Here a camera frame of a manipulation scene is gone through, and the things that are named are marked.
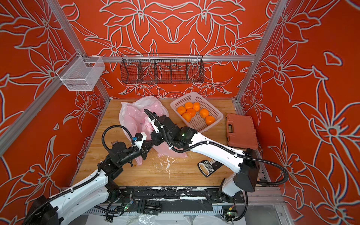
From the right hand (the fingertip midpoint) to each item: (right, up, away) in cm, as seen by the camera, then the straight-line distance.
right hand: (151, 130), depth 71 cm
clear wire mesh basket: (-51, +36, +21) cm, 66 cm away
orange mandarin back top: (+28, +14, +37) cm, 48 cm away
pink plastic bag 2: (+4, -13, +13) cm, 19 cm away
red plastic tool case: (+57, -4, +23) cm, 61 cm away
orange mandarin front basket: (+20, +6, +29) cm, 36 cm away
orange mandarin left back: (+22, +15, +39) cm, 48 cm away
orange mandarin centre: (+24, +10, +33) cm, 42 cm away
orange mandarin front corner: (+33, +9, +33) cm, 48 cm away
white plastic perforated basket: (+28, +2, +33) cm, 44 cm away
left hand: (+2, -6, +3) cm, 7 cm away
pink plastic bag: (-18, +5, +27) cm, 33 cm away
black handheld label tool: (+31, -24, +11) cm, 41 cm away
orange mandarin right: (+37, +3, +30) cm, 48 cm away
